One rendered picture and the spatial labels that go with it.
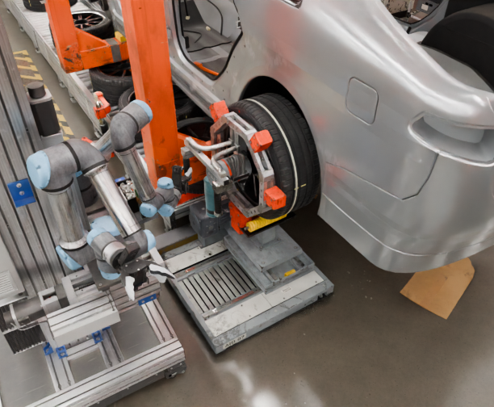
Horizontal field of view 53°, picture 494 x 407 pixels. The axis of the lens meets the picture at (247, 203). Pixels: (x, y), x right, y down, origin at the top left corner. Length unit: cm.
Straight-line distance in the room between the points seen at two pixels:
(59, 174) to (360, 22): 123
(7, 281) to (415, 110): 171
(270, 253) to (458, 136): 146
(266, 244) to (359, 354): 84
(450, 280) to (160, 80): 215
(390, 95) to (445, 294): 174
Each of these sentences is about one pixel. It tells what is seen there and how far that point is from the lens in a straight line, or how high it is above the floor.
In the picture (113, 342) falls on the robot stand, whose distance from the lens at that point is 270.
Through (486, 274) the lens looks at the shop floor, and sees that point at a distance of 355.
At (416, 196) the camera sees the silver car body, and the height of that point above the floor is 122.
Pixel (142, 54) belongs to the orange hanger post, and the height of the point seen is 140.
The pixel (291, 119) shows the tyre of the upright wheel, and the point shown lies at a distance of 247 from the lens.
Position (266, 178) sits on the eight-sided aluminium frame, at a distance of 239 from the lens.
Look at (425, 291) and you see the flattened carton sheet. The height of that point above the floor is 1.
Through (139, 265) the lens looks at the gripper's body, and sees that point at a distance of 160.
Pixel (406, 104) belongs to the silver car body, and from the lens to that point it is 184.
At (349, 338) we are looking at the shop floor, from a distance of 296.
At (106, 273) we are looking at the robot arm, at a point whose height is 111.
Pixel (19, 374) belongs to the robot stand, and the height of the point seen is 21.
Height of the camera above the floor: 240
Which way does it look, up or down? 40 degrees down
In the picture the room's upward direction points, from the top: straight up
